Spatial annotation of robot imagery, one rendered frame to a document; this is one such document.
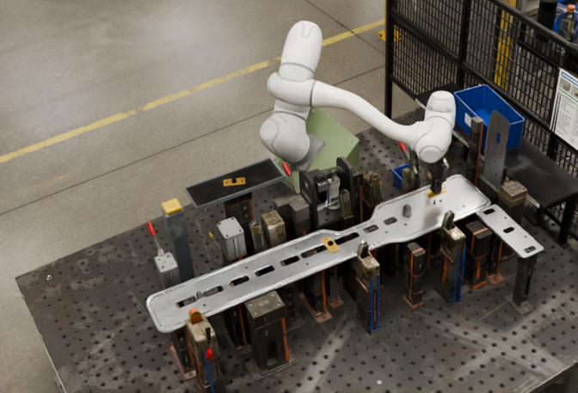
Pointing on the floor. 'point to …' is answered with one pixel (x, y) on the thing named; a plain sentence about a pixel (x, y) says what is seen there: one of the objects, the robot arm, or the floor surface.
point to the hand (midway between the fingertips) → (436, 184)
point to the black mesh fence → (474, 56)
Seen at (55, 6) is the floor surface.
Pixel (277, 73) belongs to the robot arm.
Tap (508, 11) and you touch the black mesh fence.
